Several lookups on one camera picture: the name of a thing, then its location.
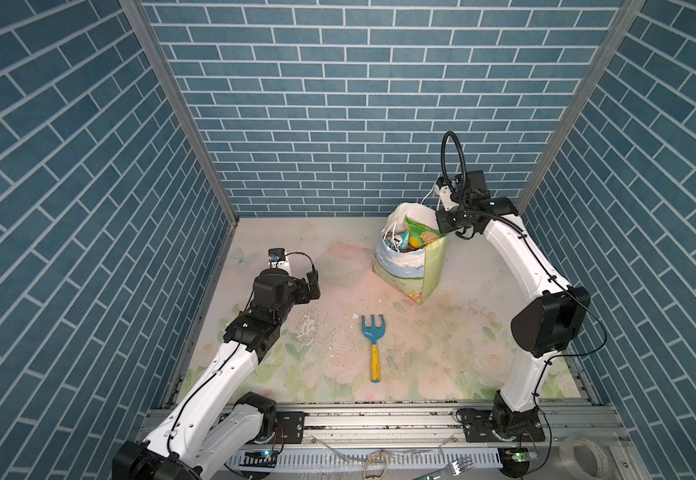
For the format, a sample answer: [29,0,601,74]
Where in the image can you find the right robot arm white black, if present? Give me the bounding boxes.
[434,170,591,441]

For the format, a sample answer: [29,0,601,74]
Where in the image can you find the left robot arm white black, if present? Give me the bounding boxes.
[111,267,321,479]

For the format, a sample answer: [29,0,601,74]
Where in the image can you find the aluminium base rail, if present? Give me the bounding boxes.
[137,403,625,448]

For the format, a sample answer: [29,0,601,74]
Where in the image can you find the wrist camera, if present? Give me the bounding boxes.
[434,176,457,211]
[268,248,292,275]

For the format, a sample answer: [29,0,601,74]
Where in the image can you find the blue yellow toy rake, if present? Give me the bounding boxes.
[361,314,386,383]

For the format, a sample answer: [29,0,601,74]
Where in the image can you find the clear tape roll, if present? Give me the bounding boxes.
[559,435,614,480]

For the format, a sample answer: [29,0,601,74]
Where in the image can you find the teal red snack packet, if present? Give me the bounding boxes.
[384,232,410,253]

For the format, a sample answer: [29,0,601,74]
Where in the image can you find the metal fork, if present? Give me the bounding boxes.
[415,457,475,480]

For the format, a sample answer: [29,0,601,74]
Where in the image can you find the white slotted cable duct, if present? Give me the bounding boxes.
[227,448,503,473]

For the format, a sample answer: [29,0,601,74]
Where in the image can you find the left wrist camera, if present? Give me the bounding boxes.
[268,248,292,275]

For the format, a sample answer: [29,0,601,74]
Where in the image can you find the green chips bag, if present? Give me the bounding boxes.
[405,217,442,251]

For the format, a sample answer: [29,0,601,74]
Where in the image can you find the illustrated paper gift bag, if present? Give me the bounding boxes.
[373,203,448,304]

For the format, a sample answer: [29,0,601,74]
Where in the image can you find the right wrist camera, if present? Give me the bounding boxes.
[434,176,457,211]

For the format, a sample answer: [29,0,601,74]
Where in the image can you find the beige cord loop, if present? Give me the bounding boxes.
[362,451,390,480]

